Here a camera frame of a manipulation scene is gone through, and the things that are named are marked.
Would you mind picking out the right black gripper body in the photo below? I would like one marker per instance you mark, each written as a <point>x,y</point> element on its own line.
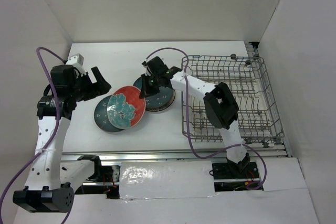
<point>153,77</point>

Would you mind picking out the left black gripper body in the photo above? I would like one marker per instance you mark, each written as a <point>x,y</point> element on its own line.
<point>82,87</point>

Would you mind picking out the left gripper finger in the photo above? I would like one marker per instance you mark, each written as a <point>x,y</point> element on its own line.
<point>98,90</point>
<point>101,83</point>

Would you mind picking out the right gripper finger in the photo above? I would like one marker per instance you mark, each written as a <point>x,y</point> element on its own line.
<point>144,86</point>
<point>153,88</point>

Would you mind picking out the red teal floral plate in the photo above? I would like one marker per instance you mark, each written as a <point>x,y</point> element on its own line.
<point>125,108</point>

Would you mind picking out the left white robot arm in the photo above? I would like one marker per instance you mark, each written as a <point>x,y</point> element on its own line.
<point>51,185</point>

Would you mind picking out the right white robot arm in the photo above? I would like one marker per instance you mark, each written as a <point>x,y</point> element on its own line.
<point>221,107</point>

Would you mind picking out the dark teal plate stacked top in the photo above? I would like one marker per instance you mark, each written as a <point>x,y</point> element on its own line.
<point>164,95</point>

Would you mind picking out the dark teal plate left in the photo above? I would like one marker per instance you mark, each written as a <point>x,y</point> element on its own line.
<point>101,117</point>

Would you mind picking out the patterned plate under stack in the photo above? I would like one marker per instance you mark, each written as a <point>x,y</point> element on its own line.
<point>165,106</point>

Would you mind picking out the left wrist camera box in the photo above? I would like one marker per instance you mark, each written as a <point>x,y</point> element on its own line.
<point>77,61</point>

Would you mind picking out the aluminium mounting rail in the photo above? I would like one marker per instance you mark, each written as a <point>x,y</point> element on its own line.
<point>158,136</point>

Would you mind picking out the grey wire dish rack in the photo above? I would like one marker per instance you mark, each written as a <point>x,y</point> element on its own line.
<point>258,117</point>

